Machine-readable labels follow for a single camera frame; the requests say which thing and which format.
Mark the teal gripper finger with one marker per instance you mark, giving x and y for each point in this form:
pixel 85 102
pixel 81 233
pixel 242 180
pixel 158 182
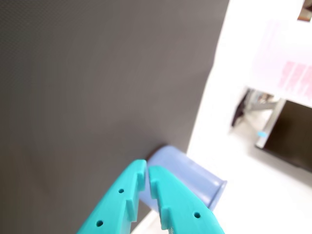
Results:
pixel 180 207
pixel 114 202

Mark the light blue plastic pot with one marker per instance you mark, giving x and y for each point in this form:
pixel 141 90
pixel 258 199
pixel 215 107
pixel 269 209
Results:
pixel 185 173

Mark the small blue tape piece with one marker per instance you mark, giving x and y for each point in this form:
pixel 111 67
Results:
pixel 262 134

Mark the black background object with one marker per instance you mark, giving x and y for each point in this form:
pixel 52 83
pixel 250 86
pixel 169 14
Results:
pixel 240 109

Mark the dark grey textured mat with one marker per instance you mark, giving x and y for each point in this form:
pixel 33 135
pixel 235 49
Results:
pixel 97 73

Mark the white sheet with pink print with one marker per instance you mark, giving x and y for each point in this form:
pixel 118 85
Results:
pixel 287 61

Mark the black cabinet with metal frame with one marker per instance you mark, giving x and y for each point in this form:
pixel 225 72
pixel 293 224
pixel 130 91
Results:
pixel 292 136

